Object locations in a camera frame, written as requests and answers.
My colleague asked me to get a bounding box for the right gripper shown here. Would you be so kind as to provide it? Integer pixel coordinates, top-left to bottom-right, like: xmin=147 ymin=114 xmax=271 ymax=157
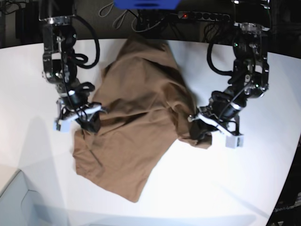
xmin=55 ymin=98 xmax=109 ymax=133

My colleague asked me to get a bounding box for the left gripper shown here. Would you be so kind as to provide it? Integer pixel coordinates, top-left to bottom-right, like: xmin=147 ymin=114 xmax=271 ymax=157
xmin=188 ymin=106 xmax=240 ymax=146

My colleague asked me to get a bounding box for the brown t-shirt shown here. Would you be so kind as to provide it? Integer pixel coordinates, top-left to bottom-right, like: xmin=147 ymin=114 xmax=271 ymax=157
xmin=73 ymin=38 xmax=210 ymax=202

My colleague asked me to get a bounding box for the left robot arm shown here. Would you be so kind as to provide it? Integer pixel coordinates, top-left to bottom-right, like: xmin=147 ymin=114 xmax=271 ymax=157
xmin=188 ymin=0 xmax=271 ymax=148

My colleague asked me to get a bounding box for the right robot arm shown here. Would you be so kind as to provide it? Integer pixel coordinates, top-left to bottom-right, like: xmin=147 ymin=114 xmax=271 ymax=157
xmin=39 ymin=0 xmax=106 ymax=133

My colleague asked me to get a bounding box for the white bin at corner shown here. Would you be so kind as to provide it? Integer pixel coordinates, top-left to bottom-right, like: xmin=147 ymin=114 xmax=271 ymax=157
xmin=0 ymin=171 xmax=42 ymax=226

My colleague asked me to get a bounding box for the black box on floor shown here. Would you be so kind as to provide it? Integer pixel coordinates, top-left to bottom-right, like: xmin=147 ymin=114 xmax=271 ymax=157
xmin=15 ymin=4 xmax=40 ymax=42

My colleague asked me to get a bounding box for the blue box overhead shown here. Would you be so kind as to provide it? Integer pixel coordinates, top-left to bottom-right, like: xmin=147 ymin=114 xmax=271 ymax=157
xmin=113 ymin=0 xmax=180 ymax=10

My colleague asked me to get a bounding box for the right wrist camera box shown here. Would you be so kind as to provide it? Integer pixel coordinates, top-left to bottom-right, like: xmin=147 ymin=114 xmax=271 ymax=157
xmin=53 ymin=120 xmax=71 ymax=133

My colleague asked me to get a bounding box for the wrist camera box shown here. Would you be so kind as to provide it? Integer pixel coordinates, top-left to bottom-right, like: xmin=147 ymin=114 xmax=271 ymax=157
xmin=225 ymin=134 xmax=244 ymax=149
xmin=53 ymin=120 xmax=71 ymax=133

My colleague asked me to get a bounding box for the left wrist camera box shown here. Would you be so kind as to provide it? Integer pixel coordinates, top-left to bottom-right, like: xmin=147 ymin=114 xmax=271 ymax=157
xmin=225 ymin=134 xmax=244 ymax=149

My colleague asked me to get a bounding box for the white cable on floor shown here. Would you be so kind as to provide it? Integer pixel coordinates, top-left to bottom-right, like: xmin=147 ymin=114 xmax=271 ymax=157
xmin=98 ymin=0 xmax=165 ymax=32

